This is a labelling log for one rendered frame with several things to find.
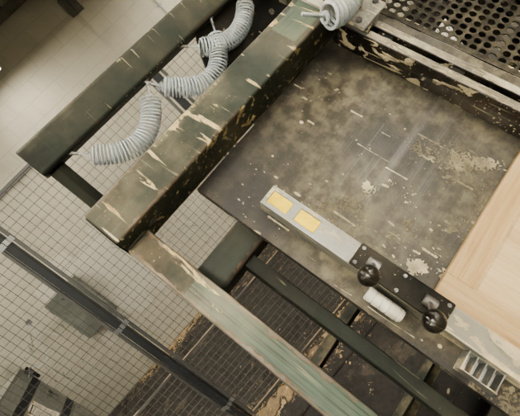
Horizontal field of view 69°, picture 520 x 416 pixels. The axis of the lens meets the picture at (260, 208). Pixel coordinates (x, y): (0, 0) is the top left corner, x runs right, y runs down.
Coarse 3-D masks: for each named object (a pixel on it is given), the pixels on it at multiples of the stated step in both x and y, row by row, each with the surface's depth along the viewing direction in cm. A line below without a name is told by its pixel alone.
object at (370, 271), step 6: (372, 258) 72; (366, 264) 63; (372, 264) 70; (378, 264) 72; (360, 270) 63; (366, 270) 62; (372, 270) 62; (378, 270) 62; (360, 276) 62; (366, 276) 61; (372, 276) 61; (378, 276) 62; (360, 282) 63; (366, 282) 62; (372, 282) 61; (378, 282) 62
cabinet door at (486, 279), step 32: (512, 192) 80; (480, 224) 77; (512, 224) 77; (480, 256) 75; (512, 256) 75; (448, 288) 73; (480, 288) 73; (512, 288) 73; (480, 320) 71; (512, 320) 70
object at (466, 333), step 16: (272, 192) 81; (272, 208) 79; (304, 208) 79; (288, 224) 79; (320, 224) 77; (320, 240) 76; (336, 240) 76; (352, 240) 76; (336, 256) 76; (352, 272) 77; (384, 288) 72; (400, 304) 73; (448, 320) 69; (464, 320) 69; (448, 336) 70; (464, 336) 68; (480, 336) 68; (496, 336) 68; (480, 352) 67; (496, 352) 67; (512, 352) 66; (512, 368) 66
